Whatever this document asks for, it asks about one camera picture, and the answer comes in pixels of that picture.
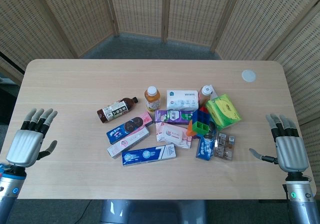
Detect green plastic block tray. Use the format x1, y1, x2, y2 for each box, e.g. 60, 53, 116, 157
194, 121, 210, 134

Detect dark brown tea bottle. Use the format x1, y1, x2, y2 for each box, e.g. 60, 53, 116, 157
96, 96, 139, 124

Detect purple milk carton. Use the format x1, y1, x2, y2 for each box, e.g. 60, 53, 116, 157
154, 109, 198, 124

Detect pink wet wipes pack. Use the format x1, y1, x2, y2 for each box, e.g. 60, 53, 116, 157
155, 122, 193, 149

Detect orange juice bottle white cap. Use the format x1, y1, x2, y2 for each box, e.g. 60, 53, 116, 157
144, 85, 161, 111

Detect blue snack pouch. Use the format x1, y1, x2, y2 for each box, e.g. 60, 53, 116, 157
195, 131, 217, 161

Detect green tissue pack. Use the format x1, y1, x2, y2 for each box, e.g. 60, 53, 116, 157
205, 93, 243, 132

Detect pink and blue cookie box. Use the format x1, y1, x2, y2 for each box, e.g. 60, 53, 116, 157
106, 111, 154, 145

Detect clear plastic snack box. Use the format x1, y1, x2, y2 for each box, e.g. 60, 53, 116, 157
213, 131, 237, 161

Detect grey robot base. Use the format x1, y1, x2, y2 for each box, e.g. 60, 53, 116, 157
99, 199, 208, 224

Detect blue and white toothpaste box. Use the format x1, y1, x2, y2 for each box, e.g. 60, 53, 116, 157
121, 144, 178, 167

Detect small white-capped bottle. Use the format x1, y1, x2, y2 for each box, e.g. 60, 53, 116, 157
198, 85, 213, 109

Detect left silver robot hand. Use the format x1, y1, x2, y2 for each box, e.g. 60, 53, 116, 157
5, 108, 59, 168

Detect colourful toy blocks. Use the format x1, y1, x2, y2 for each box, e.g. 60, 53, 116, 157
191, 106, 216, 139

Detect pink and white toothpaste box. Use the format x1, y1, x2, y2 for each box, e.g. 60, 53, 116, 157
107, 126, 151, 159

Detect orange plastic block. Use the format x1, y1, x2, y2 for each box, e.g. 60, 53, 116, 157
186, 120, 198, 137

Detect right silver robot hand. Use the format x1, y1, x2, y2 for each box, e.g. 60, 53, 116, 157
249, 113, 310, 173

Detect white tissue pack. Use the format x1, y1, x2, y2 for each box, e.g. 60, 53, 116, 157
166, 89, 200, 111

